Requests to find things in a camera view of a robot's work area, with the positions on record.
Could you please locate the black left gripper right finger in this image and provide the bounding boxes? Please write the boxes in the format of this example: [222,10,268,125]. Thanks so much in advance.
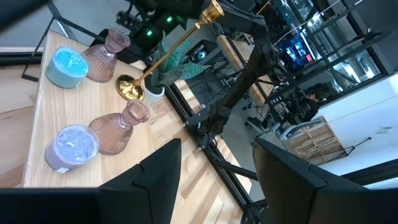
[252,138,398,224]

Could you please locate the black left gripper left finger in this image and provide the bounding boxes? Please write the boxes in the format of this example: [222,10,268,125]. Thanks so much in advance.
[0,138,182,224]

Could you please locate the pink ribbed glass candle holder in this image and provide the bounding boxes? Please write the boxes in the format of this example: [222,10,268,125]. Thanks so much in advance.
[88,99,151,156]
[82,27,131,83]

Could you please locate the gold candlestick holder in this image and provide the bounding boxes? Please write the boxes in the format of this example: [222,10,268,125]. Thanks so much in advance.
[115,0,225,101]

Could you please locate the purple jar candle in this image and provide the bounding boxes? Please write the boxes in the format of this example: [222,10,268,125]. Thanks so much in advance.
[44,124,100,174]

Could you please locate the blue jar candle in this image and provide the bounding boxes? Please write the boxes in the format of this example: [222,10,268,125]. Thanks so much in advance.
[45,46,91,90]

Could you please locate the wooden pigeonhole cabinet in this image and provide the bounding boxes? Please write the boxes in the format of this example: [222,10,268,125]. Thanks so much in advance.
[279,116,349,166]

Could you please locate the potted snake plant white pot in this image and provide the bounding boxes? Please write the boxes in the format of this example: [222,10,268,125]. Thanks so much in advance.
[144,39,212,105]

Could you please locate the black computer tower blue lights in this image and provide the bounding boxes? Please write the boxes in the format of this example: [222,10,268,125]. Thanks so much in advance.
[186,39,215,66]

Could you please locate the wooden workbench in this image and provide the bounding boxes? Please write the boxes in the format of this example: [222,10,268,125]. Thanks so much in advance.
[216,34,271,106]

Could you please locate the person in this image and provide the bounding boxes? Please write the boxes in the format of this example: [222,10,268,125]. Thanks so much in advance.
[292,90,327,125]

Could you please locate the lit colourful monitor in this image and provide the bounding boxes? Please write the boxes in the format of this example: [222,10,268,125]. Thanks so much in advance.
[279,32,315,71]

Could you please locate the black aluminium table frame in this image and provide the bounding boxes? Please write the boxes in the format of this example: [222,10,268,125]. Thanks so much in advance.
[164,83,268,224]

